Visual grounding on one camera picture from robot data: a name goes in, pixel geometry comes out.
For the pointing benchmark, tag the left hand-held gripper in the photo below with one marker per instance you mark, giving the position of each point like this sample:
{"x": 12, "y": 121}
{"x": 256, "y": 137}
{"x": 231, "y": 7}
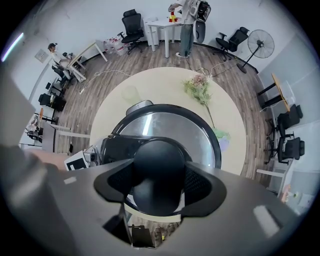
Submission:
{"x": 77, "y": 160}

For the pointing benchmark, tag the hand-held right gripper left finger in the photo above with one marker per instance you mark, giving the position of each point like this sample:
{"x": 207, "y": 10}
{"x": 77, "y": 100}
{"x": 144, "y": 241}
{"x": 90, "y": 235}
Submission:
{"x": 80, "y": 207}

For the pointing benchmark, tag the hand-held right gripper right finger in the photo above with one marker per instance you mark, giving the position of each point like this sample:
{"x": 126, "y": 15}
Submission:
{"x": 237, "y": 225}

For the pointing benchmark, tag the black silver pressure cooker lid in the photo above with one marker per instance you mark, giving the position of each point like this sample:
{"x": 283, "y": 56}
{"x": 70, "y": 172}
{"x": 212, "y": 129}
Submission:
{"x": 175, "y": 130}

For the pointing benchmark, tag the person's left forearm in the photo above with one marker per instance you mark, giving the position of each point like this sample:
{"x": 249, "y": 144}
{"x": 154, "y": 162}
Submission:
{"x": 50, "y": 158}

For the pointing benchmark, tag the clear glass vase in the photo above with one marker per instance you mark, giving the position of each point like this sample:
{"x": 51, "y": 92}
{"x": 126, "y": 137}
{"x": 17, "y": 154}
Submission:
{"x": 130, "y": 95}

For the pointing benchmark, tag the black tablet device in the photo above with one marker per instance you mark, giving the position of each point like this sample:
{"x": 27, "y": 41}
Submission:
{"x": 141, "y": 236}

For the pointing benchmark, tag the white desk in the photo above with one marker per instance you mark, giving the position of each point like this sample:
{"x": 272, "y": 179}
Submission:
{"x": 162, "y": 23}
{"x": 282, "y": 172}

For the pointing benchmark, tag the round beige table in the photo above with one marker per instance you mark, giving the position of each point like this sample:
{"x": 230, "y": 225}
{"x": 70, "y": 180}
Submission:
{"x": 162, "y": 85}

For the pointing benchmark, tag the purple artificial flower bunch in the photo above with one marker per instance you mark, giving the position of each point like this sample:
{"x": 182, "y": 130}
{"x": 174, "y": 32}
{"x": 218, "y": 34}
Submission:
{"x": 222, "y": 140}

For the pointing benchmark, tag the black office chair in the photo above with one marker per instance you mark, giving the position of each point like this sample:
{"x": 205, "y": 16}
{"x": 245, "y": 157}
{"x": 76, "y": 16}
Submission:
{"x": 237, "y": 37}
{"x": 287, "y": 120}
{"x": 131, "y": 22}
{"x": 290, "y": 150}

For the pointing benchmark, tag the wooden desk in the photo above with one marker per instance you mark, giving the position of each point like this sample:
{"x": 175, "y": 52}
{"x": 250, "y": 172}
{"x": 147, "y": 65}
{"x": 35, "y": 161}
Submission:
{"x": 83, "y": 50}

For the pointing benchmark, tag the pack of water bottles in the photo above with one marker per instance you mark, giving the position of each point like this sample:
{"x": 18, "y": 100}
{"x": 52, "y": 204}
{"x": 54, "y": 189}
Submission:
{"x": 116, "y": 46}

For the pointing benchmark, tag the pink artificial flower bouquet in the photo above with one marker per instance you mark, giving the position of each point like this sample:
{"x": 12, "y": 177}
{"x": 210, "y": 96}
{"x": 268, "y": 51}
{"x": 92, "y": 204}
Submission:
{"x": 197, "y": 86}

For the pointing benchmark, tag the white drawer cabinet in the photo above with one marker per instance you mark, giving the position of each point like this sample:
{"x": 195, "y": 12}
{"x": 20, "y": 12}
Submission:
{"x": 152, "y": 32}

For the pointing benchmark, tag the white box appliance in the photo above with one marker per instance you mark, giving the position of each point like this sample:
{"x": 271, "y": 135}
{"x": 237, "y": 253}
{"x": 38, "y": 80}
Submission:
{"x": 288, "y": 93}

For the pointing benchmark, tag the round yellow table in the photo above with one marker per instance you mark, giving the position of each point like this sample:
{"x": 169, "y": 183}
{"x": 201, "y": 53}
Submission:
{"x": 280, "y": 87}

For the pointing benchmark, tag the red yellow blocks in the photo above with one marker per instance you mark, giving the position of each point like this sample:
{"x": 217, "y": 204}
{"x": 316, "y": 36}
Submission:
{"x": 173, "y": 17}

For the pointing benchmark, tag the open black backpack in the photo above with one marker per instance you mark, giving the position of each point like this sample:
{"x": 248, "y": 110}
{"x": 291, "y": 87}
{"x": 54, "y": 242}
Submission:
{"x": 201, "y": 22}

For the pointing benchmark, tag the black standing fan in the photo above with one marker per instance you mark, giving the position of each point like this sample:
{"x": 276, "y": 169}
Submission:
{"x": 260, "y": 43}

